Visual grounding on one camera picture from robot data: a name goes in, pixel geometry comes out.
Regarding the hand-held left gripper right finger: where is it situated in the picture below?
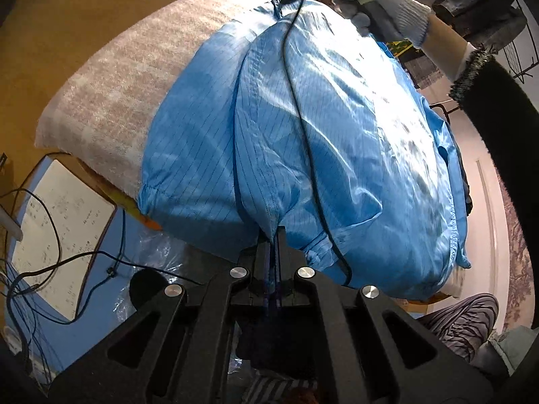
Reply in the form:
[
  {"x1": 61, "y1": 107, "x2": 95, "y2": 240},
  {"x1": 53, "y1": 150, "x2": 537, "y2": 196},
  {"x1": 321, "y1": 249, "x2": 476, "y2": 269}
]
[{"x1": 273, "y1": 226, "x2": 493, "y2": 404}]

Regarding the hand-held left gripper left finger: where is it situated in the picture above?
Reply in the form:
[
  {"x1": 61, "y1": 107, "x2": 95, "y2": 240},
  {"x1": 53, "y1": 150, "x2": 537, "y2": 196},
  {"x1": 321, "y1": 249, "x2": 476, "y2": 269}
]
[{"x1": 48, "y1": 239, "x2": 273, "y2": 404}]

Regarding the blue pinstriped work coat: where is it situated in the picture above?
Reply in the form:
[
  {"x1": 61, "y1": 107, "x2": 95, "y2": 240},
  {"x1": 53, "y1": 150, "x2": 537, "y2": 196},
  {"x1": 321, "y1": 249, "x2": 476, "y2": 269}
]
[{"x1": 138, "y1": 0, "x2": 472, "y2": 301}]

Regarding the person's right forearm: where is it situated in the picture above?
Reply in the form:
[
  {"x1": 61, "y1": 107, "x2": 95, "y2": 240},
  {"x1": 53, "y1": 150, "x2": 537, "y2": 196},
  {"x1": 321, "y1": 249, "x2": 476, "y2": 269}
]
[{"x1": 419, "y1": 10, "x2": 539, "y2": 331}]

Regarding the pile of clothes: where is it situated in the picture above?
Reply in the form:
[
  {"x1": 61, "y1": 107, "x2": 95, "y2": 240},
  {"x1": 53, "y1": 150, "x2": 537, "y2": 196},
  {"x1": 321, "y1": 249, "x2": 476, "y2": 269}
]
[{"x1": 404, "y1": 0, "x2": 528, "y2": 51}]

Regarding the person's right hand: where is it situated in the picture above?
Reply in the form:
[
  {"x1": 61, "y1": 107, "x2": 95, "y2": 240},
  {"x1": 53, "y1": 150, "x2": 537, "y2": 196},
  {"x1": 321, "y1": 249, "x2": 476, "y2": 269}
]
[{"x1": 335, "y1": 0, "x2": 434, "y2": 49}]

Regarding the clear plastic bag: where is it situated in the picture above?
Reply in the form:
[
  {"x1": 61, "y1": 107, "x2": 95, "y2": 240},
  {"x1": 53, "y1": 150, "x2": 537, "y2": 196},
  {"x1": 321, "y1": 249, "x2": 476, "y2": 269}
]
[{"x1": 105, "y1": 231, "x2": 253, "y2": 346}]

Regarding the grey woven storage box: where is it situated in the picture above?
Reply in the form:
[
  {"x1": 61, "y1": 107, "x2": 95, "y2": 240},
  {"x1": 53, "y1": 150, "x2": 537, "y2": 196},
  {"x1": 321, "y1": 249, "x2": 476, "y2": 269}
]
[{"x1": 404, "y1": 56, "x2": 441, "y2": 90}]

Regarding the beige checked blanket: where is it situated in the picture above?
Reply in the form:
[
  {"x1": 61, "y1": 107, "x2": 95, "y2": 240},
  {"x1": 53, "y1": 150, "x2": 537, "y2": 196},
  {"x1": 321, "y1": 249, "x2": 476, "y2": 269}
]
[{"x1": 34, "y1": 0, "x2": 466, "y2": 301}]

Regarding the white paper sheet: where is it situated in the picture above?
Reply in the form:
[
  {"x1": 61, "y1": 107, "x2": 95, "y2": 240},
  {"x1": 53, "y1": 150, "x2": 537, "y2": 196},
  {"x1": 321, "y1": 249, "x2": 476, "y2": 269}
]
[{"x1": 10, "y1": 158, "x2": 119, "y2": 323}]

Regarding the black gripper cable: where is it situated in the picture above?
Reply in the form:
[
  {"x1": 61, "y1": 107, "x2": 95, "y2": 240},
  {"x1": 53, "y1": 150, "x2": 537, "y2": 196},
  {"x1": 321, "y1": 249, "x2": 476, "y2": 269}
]
[{"x1": 281, "y1": 0, "x2": 353, "y2": 288}]

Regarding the bundle of thin cables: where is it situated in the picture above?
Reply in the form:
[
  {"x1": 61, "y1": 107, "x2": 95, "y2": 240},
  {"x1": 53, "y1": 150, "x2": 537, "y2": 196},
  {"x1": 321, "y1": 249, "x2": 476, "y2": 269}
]
[{"x1": 0, "y1": 151, "x2": 198, "y2": 383}]

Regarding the tree print wall hanging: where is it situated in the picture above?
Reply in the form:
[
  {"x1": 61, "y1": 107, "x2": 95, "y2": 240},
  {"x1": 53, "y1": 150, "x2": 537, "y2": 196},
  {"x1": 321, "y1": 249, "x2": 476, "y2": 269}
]
[{"x1": 499, "y1": 185, "x2": 536, "y2": 329}]

